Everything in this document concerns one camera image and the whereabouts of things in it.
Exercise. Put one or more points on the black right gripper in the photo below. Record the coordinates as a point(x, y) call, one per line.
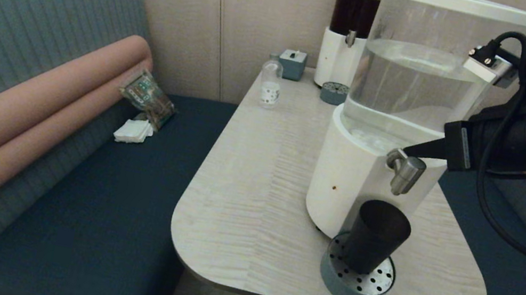
point(502, 141)

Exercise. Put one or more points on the silver water dispenser tap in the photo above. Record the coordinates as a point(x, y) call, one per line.
point(407, 173)

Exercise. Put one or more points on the black plastic cup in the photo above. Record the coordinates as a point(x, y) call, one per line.
point(374, 237)

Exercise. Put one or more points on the large clear water dispenser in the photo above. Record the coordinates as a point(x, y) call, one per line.
point(361, 175)

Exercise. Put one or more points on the small blue drip tray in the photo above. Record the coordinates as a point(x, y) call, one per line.
point(334, 94)

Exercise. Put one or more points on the small dark drink dispenser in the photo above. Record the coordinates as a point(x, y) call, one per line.
point(338, 58)

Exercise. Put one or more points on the small silver dispenser tap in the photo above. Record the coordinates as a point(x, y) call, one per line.
point(351, 38)

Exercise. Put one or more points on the blue tissue box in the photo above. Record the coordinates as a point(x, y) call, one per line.
point(292, 65)

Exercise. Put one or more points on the large blue perforated drip tray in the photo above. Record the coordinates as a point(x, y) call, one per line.
point(350, 292)

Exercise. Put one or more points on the small clear plastic bottle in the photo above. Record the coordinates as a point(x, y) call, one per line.
point(269, 89)

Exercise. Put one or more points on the clear snack bag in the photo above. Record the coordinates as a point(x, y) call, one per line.
point(147, 97)

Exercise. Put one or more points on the white paper napkins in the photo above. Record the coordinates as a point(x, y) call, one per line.
point(133, 133)

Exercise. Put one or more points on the teal bench with snack bag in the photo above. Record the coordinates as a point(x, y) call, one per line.
point(67, 216)

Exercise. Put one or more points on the long pink bolster cushion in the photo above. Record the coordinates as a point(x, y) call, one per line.
point(30, 117)

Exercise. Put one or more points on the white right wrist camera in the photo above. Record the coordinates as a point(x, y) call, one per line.
point(490, 68)

